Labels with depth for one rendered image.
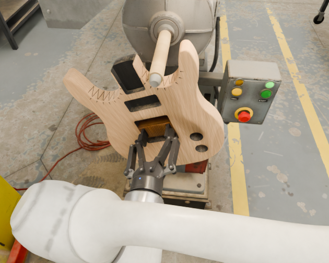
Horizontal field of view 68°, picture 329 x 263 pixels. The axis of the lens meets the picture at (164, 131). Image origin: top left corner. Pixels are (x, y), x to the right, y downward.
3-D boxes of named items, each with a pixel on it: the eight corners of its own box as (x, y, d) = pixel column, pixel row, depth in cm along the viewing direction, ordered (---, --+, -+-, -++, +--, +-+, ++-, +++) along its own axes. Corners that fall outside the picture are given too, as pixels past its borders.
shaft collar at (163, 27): (177, 29, 63) (169, 43, 67) (162, 20, 62) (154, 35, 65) (177, 33, 62) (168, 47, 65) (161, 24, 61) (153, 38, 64)
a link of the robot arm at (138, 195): (168, 229, 53) (170, 203, 57) (151, 211, 47) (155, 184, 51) (131, 230, 56) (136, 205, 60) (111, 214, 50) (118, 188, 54)
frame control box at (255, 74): (201, 91, 108) (210, 36, 89) (250, 94, 107) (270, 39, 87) (200, 132, 92) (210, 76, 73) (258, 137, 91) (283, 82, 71)
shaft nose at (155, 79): (163, 76, 51) (157, 84, 53) (152, 71, 50) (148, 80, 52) (162, 83, 50) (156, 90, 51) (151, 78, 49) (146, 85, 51)
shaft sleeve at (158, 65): (173, 34, 62) (167, 44, 65) (162, 27, 61) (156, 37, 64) (165, 76, 51) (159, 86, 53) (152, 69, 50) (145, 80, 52)
